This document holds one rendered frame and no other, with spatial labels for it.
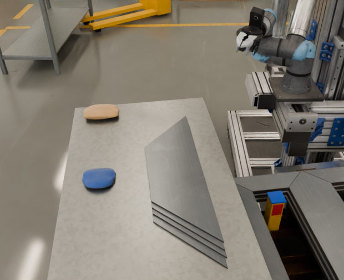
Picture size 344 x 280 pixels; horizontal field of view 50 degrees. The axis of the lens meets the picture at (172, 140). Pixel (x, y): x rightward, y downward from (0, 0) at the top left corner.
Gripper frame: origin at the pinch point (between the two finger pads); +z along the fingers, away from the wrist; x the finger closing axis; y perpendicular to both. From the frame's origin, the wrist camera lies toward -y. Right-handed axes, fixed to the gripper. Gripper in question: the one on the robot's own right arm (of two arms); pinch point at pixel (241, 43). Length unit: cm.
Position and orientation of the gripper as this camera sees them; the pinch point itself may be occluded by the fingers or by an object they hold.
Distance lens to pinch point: 130.8
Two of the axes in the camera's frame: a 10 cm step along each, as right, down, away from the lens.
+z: -4.5, 5.5, -7.0
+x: -8.9, -3.6, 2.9
